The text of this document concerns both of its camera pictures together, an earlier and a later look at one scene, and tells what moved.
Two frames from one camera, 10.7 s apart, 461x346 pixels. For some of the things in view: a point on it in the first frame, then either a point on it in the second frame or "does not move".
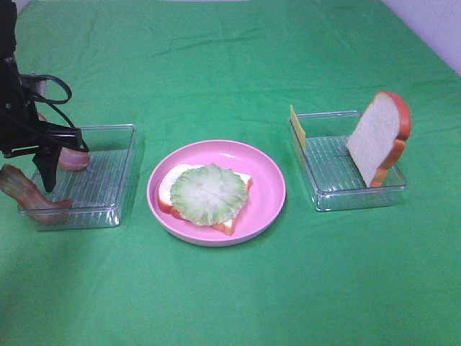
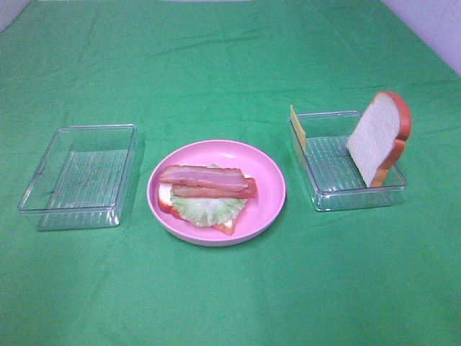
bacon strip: x=70 y=158 to x=230 y=177
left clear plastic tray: x=98 y=191 does not move
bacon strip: x=24 y=192 to x=190 y=190
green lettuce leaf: x=209 y=194 does not move
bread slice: x=165 y=198 does not move
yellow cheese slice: x=299 y=127 does not move
